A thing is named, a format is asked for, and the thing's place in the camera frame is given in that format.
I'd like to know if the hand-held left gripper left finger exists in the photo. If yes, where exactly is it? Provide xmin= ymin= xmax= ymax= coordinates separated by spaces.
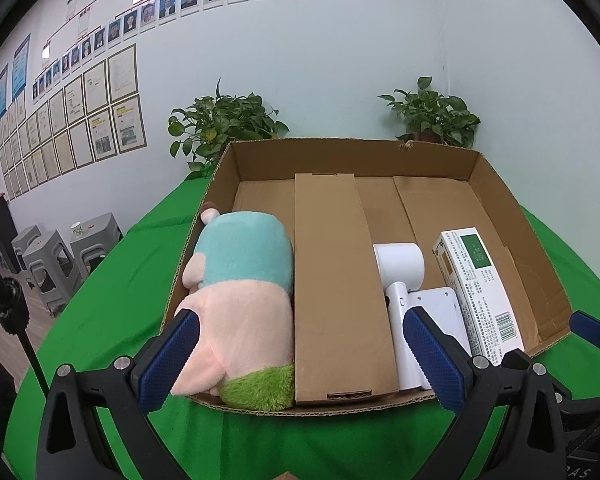
xmin=36 ymin=309 xmax=202 ymax=480

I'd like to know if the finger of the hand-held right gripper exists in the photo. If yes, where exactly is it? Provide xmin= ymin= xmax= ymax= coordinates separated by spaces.
xmin=569 ymin=309 xmax=600 ymax=351

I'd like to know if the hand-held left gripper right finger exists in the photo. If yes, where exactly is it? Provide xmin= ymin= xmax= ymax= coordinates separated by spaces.
xmin=402 ymin=305 xmax=569 ymax=480

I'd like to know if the white rectangular device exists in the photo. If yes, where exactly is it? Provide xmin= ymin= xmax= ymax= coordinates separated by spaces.
xmin=405 ymin=287 xmax=474 ymax=362

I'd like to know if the white box with green label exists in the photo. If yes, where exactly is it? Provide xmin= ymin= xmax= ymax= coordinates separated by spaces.
xmin=432 ymin=227 xmax=526 ymax=367

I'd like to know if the white hair dryer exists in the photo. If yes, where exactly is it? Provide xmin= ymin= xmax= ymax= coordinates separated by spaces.
xmin=372 ymin=242 xmax=435 ymax=392

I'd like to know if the large cardboard box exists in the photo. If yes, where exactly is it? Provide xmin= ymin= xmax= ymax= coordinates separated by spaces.
xmin=161 ymin=137 xmax=573 ymax=417

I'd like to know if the pink and teal plush toy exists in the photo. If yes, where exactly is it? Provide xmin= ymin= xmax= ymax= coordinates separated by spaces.
xmin=170 ymin=203 xmax=296 ymax=410

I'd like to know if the flat closed cardboard carton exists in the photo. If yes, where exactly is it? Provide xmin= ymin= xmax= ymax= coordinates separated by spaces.
xmin=293 ymin=172 xmax=400 ymax=407

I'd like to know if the black tripod stand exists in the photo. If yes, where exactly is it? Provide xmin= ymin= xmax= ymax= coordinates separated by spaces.
xmin=0 ymin=249 xmax=49 ymax=397

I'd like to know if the black cabinet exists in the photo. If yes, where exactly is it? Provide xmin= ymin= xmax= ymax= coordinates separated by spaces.
xmin=0 ymin=199 xmax=19 ymax=274

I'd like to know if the large potted green plant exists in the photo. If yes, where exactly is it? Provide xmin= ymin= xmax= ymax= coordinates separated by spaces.
xmin=167 ymin=77 xmax=290 ymax=181

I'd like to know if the small potted green plant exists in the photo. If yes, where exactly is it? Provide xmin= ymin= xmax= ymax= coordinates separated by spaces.
xmin=378 ymin=76 xmax=481 ymax=149

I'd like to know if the group of framed wall certificates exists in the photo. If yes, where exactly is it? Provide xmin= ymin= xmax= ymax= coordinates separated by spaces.
xmin=0 ymin=42 xmax=147 ymax=202

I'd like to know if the group of blue wall posters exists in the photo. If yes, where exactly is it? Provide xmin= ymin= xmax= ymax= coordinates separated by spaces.
xmin=0 ymin=33 xmax=32 ymax=152

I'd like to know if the row of wall portrait photos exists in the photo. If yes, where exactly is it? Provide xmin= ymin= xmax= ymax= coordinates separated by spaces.
xmin=32 ymin=0 xmax=277 ymax=102

